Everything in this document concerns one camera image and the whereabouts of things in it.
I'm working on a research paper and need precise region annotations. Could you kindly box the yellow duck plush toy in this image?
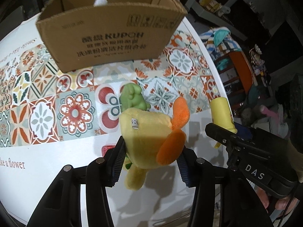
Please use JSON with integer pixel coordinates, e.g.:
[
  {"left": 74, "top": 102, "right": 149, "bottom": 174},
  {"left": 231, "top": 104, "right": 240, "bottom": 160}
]
[{"left": 120, "top": 96, "right": 190, "bottom": 191}]

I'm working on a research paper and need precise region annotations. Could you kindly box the white plush toy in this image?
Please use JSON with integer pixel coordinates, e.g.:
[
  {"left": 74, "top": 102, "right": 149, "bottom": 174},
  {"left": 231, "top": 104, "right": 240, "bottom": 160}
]
[{"left": 94, "top": 0, "right": 108, "bottom": 7}]

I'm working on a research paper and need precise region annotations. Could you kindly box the right human hand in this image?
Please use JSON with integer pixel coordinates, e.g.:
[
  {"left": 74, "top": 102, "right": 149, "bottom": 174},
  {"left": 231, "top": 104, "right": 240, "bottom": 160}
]
[{"left": 255, "top": 186, "right": 299, "bottom": 217}]

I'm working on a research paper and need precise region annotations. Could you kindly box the red bead bottle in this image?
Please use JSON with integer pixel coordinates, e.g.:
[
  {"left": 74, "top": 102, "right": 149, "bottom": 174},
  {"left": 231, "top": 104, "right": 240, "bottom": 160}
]
[{"left": 101, "top": 145, "right": 115, "bottom": 157}]

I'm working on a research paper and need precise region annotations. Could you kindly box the patterned tile tablecloth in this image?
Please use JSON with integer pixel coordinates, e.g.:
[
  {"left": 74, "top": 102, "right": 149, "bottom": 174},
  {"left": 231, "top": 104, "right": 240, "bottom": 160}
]
[{"left": 1, "top": 15, "right": 227, "bottom": 224}]

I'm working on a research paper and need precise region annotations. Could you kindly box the red wooden chair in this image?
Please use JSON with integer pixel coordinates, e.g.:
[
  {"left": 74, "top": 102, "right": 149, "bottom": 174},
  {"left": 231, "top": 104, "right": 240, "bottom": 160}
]
[{"left": 215, "top": 51, "right": 255, "bottom": 112}]

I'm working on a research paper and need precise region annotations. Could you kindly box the striped clothes pile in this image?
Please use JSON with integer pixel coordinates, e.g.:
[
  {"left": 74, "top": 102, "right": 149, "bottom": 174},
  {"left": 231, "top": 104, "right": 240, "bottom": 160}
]
[{"left": 199, "top": 27, "right": 242, "bottom": 61}]

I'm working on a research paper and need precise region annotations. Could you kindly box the green frog toy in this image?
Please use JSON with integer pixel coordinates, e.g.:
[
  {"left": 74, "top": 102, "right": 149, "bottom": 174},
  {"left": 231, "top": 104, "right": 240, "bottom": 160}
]
[{"left": 120, "top": 83, "right": 151, "bottom": 112}]

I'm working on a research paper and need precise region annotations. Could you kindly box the brown cardboard box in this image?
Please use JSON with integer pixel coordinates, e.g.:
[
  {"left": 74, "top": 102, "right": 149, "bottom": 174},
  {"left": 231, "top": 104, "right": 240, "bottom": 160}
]
[{"left": 36, "top": 0, "right": 187, "bottom": 72}]

